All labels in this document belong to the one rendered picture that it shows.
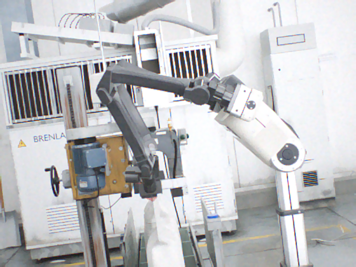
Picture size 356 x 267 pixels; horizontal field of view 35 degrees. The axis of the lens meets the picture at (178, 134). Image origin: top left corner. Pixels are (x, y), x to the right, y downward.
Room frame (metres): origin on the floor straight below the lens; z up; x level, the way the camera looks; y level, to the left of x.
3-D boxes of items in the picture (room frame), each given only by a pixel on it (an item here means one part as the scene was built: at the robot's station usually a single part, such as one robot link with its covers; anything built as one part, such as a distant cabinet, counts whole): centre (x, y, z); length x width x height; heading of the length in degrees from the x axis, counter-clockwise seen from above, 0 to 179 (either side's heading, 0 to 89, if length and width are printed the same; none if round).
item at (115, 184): (3.23, 0.47, 1.18); 0.34 x 0.25 x 0.31; 92
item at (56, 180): (3.20, 0.73, 1.13); 0.18 x 0.11 x 0.18; 2
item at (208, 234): (3.73, -0.13, 0.54); 1.05 x 0.02 x 0.41; 2
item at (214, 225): (3.04, -0.12, 0.81); 0.08 x 0.08 x 0.06; 2
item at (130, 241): (3.71, 0.41, 0.54); 1.05 x 0.02 x 0.41; 2
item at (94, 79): (3.00, 0.34, 1.61); 0.17 x 0.17 x 0.17
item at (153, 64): (5.60, 0.18, 1.82); 0.51 x 0.27 x 0.71; 2
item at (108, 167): (3.06, 0.41, 1.23); 0.28 x 0.07 x 0.16; 2
